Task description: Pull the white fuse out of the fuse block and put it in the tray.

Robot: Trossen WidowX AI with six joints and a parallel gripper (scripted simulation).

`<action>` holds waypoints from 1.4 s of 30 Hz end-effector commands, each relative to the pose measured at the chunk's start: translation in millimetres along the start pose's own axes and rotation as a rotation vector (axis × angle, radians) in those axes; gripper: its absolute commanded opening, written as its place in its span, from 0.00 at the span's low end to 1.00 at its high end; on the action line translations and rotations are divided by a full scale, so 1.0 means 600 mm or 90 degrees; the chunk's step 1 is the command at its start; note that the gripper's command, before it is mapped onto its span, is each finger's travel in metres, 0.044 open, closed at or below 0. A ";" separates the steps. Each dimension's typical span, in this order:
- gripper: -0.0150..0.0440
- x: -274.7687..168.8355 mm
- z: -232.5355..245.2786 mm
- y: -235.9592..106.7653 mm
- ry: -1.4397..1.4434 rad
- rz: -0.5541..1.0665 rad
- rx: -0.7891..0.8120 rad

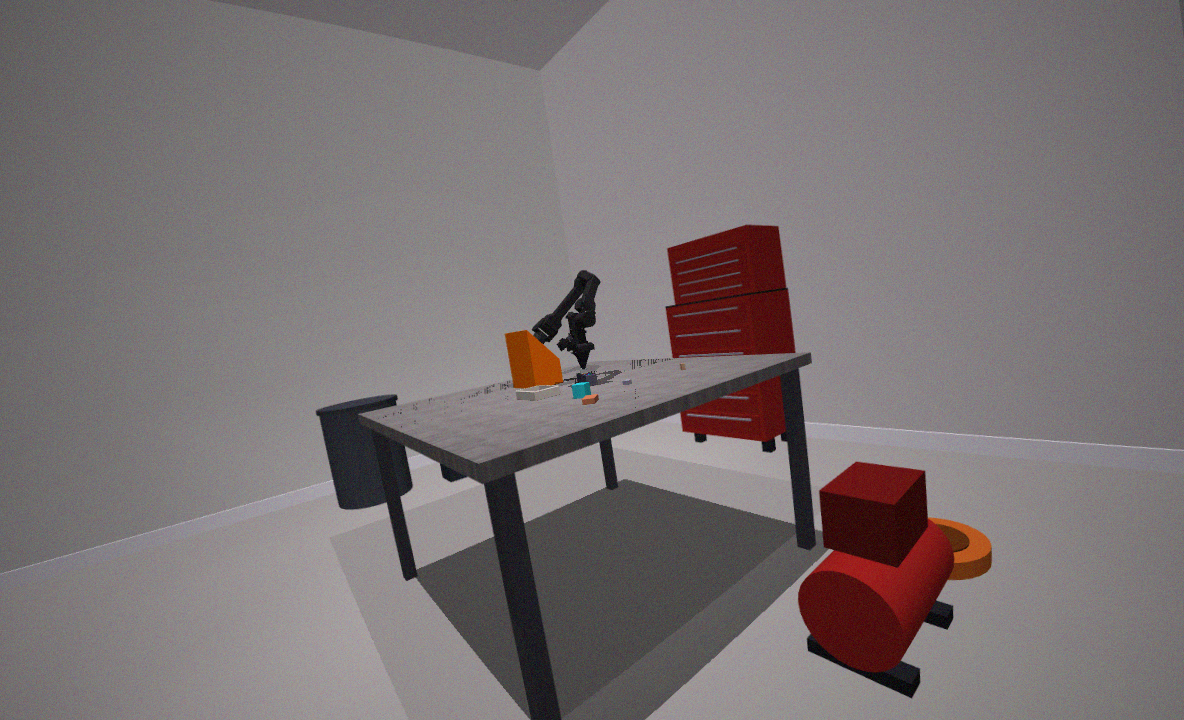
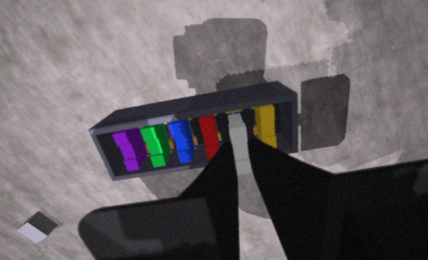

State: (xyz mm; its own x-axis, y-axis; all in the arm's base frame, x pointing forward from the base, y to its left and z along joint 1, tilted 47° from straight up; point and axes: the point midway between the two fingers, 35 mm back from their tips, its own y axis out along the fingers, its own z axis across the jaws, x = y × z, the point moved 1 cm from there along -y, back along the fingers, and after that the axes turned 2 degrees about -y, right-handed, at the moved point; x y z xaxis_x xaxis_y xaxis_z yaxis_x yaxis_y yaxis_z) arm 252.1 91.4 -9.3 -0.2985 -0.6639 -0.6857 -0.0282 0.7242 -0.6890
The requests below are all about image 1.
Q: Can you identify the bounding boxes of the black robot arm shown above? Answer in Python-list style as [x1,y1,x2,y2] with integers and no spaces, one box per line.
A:
[532,270,601,351]

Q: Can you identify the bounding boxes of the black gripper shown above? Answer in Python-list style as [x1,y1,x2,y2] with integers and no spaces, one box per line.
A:
[567,328,596,369]

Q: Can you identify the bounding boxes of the white shallow rectangular tray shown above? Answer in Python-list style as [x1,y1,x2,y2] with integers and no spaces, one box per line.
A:
[515,385,560,401]

